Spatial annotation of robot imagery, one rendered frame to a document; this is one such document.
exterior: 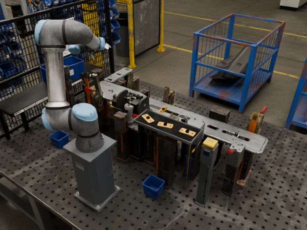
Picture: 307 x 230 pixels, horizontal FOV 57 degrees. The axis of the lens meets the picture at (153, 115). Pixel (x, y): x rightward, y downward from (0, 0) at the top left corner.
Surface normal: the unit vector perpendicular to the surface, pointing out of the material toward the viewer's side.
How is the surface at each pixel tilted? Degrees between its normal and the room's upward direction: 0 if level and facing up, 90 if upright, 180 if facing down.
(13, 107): 0
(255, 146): 0
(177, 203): 0
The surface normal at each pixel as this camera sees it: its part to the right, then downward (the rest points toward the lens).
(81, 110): 0.13, -0.82
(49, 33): 0.02, 0.21
